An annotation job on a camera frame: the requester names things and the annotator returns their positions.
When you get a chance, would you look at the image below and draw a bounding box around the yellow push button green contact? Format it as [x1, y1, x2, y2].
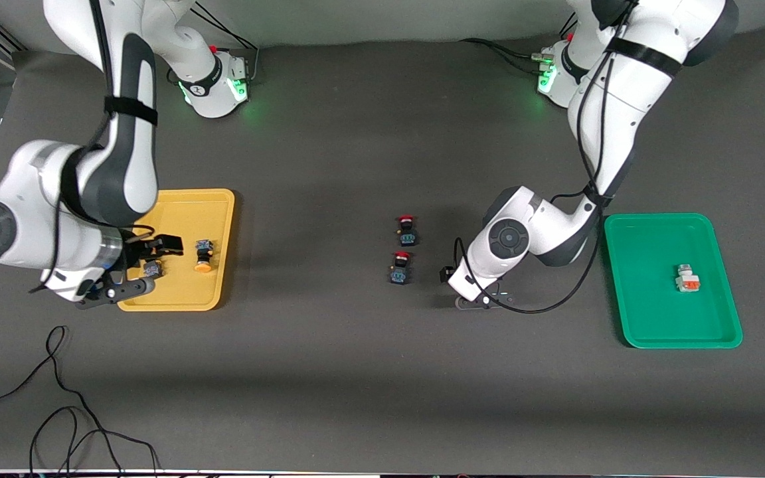
[194, 239, 215, 274]

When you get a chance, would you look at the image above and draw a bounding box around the white and orange push button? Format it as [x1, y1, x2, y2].
[675, 264, 701, 294]

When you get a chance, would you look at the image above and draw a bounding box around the yellow plastic tray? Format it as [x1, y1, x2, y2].
[116, 189, 236, 313]

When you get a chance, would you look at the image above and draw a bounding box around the green plastic tray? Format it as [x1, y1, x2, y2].
[603, 212, 744, 349]

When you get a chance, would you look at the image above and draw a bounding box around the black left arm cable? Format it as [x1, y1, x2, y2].
[452, 0, 636, 315]

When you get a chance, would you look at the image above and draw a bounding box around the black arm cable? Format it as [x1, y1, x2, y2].
[452, 0, 636, 315]
[29, 0, 157, 293]

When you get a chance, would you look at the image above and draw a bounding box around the loose black table cable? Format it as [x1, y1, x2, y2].
[0, 325, 161, 475]

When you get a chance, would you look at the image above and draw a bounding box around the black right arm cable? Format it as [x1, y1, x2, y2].
[29, 0, 157, 293]

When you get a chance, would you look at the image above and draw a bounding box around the black base power cable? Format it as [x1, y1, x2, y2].
[190, 0, 260, 84]
[459, 38, 546, 75]

